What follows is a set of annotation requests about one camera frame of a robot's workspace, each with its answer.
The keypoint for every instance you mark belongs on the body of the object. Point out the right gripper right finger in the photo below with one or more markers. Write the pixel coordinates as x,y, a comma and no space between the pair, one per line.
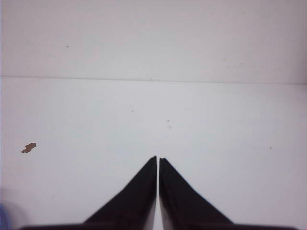
182,208

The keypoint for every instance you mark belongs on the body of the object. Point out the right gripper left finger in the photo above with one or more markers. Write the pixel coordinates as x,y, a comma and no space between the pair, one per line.
133,208

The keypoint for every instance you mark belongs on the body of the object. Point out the blue round plate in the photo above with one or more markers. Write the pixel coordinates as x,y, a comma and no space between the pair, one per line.
4,219

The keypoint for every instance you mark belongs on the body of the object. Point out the small brown table stain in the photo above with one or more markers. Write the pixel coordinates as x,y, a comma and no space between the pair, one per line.
28,147

